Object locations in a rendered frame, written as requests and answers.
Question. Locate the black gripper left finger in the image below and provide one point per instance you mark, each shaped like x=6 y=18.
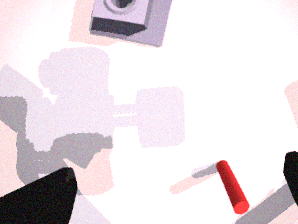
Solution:
x=46 y=201

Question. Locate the red peg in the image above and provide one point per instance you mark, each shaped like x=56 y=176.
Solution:
x=233 y=190

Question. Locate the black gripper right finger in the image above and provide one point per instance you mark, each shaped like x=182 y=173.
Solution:
x=290 y=171

